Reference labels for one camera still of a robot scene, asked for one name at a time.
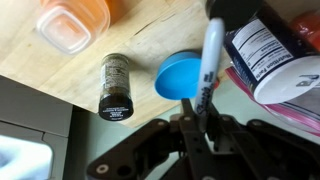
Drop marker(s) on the white electric stove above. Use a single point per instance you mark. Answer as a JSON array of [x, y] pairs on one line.
[[33, 110]]

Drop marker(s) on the clear zip plastic bag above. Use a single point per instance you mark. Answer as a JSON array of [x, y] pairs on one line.
[[300, 113]]

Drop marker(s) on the small orange tinted plastic container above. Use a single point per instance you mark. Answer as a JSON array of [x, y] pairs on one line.
[[71, 23]]

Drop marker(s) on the dark jar with nutrition label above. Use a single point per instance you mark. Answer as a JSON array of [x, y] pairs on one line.
[[266, 50]]

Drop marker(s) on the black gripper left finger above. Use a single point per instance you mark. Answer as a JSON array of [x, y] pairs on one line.
[[160, 146]]

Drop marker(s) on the pepper spice jar black lid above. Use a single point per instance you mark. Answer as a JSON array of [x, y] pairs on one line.
[[115, 86]]

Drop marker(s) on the grey Sharpie marker pen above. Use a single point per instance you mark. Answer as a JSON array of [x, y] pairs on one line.
[[210, 60]]

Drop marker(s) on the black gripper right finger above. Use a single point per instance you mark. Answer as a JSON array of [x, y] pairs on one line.
[[266, 150]]

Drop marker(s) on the red package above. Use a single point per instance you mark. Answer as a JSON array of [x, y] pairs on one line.
[[306, 28]]

